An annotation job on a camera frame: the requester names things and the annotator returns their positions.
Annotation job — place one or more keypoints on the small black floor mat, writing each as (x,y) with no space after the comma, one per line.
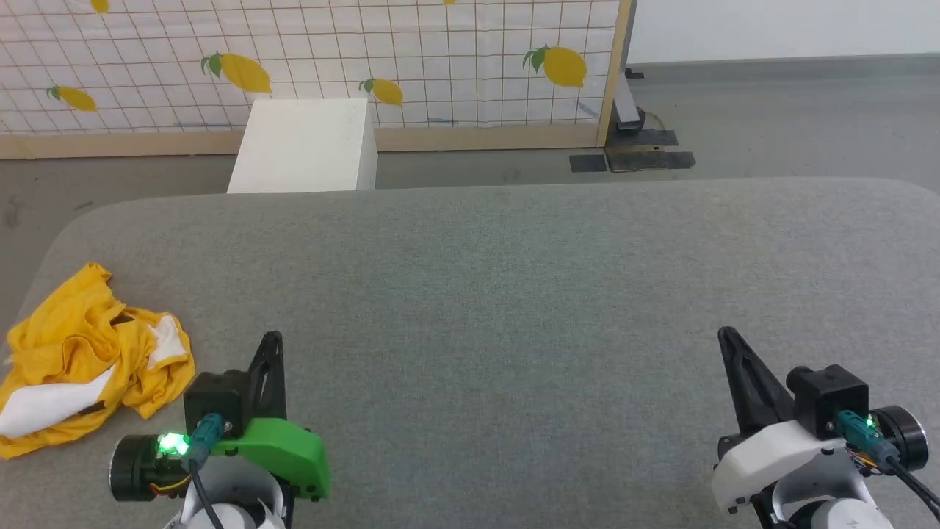
(588,162)

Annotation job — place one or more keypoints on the yellow and white garment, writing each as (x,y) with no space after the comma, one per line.
(70,338)

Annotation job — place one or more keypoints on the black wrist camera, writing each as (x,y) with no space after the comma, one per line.
(828,400)
(214,397)

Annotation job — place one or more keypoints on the grey fabric sofa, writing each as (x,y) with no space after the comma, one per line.
(485,308)

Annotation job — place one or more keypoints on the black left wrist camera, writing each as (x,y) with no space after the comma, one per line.
(214,397)

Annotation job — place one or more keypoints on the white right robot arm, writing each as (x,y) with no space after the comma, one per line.
(830,507)

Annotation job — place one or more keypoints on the lemon print partition screen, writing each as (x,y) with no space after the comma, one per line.
(440,51)

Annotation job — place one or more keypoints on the long black floor mat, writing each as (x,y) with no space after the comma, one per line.
(650,159)

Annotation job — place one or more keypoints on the grey metal partition foot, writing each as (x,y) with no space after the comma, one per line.
(626,103)

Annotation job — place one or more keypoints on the white box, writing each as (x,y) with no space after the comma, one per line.
(305,143)

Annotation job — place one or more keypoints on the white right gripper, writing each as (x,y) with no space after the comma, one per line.
(778,455)

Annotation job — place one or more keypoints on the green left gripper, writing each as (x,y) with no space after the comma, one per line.
(283,452)

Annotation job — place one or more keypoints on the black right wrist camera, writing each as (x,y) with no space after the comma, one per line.
(828,400)

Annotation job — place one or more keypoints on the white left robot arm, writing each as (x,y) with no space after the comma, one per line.
(235,507)

